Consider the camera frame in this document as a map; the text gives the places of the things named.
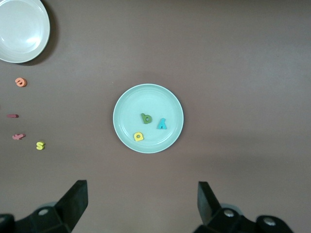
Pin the yellow foam letter s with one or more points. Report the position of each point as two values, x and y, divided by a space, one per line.
40 145

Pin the orange foam letter e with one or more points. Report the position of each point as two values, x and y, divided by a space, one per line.
24 83

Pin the teal foam letter y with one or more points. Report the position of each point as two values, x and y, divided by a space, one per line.
162 125

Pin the beige plate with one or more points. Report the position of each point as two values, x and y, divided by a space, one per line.
22 31

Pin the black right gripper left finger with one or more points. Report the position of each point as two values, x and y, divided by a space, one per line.
73 201

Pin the light green plate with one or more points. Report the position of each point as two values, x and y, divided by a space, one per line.
150 102

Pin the dark red foam letter i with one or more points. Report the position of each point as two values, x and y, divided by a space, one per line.
12 116

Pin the brown table cover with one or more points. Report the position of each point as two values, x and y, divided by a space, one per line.
218 72

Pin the yellow foam letter a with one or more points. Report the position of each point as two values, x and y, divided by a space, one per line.
139 139

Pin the green foam letter b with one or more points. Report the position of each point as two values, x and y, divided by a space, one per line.
143 116

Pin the salmon foam letter f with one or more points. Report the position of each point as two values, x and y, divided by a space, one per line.
19 137

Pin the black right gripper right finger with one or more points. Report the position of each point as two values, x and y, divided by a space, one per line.
206 206

